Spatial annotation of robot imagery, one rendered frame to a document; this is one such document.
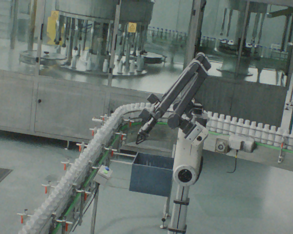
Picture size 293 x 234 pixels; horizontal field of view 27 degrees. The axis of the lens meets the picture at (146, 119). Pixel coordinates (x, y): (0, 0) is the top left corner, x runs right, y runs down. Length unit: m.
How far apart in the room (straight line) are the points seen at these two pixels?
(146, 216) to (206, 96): 3.59
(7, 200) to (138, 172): 1.95
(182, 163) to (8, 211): 2.31
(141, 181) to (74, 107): 3.15
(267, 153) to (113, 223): 1.58
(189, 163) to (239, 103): 5.28
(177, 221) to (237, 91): 5.19
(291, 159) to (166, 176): 1.35
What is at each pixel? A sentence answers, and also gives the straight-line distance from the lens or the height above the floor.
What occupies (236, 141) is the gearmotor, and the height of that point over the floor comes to 1.01.
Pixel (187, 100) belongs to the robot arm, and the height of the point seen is 1.60.
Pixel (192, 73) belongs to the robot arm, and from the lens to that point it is 3.86.
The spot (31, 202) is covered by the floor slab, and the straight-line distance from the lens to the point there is 6.24.
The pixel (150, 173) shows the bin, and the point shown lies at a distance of 4.66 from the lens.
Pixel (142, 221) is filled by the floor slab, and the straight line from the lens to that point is 6.05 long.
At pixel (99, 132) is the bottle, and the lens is 4.51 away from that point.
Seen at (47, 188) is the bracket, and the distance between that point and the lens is 3.68.
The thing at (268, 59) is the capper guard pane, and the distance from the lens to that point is 9.32.
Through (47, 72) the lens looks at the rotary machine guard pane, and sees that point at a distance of 7.71.
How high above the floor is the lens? 2.41
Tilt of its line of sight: 14 degrees down
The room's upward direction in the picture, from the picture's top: 8 degrees clockwise
